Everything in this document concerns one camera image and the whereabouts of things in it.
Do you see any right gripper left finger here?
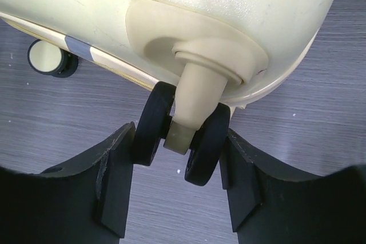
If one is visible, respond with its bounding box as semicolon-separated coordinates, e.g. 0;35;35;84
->
1;123;135;243

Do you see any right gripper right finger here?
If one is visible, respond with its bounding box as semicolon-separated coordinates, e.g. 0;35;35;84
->
220;130;365;243

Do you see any yellow hard-shell suitcase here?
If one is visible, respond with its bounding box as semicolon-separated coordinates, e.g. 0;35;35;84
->
1;0;334;186

